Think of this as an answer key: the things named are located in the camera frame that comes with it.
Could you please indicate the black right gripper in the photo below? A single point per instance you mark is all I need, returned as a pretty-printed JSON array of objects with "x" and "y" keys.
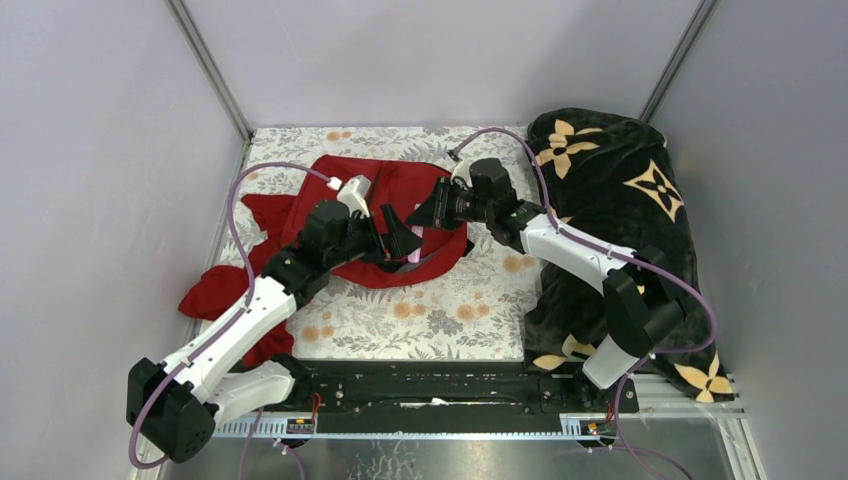
[{"x": 435, "y": 211}]

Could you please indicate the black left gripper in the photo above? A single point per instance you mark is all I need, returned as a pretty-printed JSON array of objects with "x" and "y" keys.
[{"x": 382, "y": 234}]

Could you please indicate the pink marker pen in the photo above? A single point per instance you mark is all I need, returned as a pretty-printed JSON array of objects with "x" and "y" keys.
[{"x": 415, "y": 256}]

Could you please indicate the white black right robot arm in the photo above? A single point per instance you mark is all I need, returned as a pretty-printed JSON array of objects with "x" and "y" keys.
[{"x": 642, "y": 302}]

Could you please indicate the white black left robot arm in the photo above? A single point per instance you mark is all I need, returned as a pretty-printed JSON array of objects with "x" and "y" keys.
[{"x": 177, "y": 403}]

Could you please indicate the floral patterned table mat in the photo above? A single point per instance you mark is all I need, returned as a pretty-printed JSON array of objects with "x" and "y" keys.
[{"x": 473, "y": 312}]

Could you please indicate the black blanket with tan flowers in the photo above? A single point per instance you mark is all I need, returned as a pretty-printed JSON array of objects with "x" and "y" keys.
[{"x": 611, "y": 176}]

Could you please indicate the red cloth garment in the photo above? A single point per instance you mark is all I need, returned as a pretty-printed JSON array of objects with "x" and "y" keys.
[{"x": 280, "y": 217}]

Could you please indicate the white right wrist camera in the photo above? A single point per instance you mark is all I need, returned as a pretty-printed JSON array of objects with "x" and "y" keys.
[{"x": 461, "y": 174}]

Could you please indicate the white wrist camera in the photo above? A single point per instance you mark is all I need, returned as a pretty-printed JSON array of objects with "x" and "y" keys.
[
  {"x": 352, "y": 193},
  {"x": 461, "y": 174}
]

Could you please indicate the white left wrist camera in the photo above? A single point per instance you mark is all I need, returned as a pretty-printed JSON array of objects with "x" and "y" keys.
[{"x": 352, "y": 193}]

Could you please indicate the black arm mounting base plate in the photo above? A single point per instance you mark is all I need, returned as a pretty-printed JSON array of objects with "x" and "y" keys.
[{"x": 446, "y": 397}]

